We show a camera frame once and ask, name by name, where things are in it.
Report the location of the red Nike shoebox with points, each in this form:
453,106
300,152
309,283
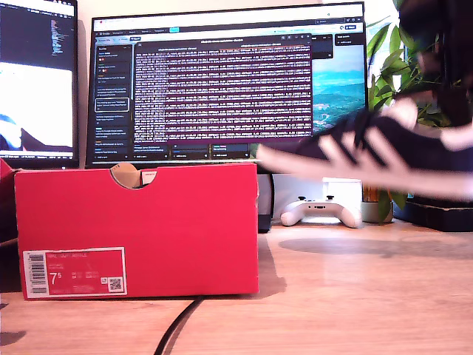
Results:
148,229

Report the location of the white game controller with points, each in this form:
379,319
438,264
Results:
295,216

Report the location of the pale green pot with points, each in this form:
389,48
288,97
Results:
369,213

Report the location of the grey monitor stand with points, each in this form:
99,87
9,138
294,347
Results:
264,222

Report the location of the black monitor with code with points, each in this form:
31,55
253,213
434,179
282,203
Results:
37,37

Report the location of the blue suede shoe white stripes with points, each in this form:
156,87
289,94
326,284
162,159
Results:
388,148

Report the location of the black planter tray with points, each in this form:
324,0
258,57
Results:
436,218

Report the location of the green leafy houseplant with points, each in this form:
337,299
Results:
391,66

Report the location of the wide black computer monitor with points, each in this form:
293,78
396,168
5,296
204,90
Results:
221,92

